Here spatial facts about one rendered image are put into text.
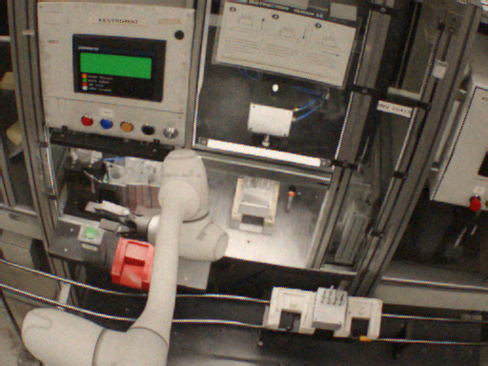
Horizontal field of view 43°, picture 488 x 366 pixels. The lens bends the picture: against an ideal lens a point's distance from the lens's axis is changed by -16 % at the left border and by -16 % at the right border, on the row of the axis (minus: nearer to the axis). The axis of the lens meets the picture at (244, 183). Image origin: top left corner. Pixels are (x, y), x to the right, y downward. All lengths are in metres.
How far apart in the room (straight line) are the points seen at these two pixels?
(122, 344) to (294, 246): 1.03
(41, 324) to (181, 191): 0.55
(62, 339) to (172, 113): 0.71
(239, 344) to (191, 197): 0.76
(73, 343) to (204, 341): 1.00
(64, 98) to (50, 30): 0.25
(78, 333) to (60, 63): 0.73
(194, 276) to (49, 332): 0.89
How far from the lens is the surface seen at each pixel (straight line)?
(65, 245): 2.22
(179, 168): 1.68
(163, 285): 1.54
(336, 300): 2.12
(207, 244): 1.75
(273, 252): 2.22
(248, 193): 2.20
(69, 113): 1.85
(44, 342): 1.38
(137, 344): 1.37
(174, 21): 1.56
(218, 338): 2.29
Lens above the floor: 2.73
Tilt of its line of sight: 50 degrees down
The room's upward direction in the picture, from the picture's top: 9 degrees clockwise
